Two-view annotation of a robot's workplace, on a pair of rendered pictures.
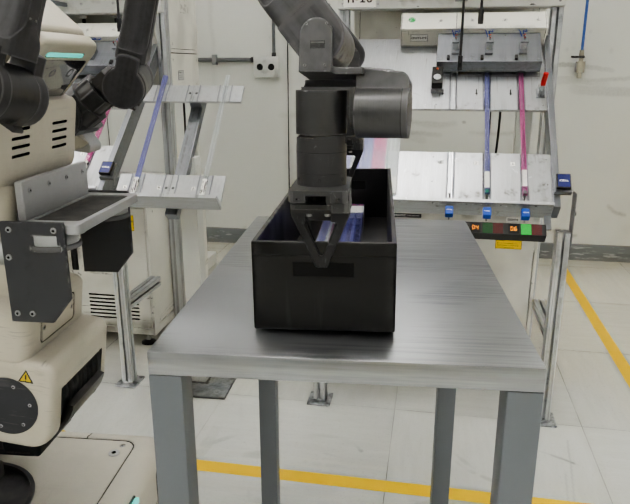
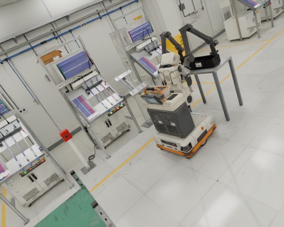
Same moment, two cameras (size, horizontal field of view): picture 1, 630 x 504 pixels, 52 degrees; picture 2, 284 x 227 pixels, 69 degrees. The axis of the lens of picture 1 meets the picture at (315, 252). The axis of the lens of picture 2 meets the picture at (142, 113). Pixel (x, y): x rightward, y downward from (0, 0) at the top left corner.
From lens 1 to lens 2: 2.66 m
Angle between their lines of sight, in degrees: 34
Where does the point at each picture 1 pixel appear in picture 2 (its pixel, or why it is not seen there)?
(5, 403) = (189, 98)
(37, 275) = (189, 80)
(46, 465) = not seen: hidden behind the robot
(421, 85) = (148, 55)
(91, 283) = (115, 125)
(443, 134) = (121, 70)
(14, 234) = (186, 76)
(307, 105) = (213, 45)
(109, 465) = not seen: hidden behind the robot
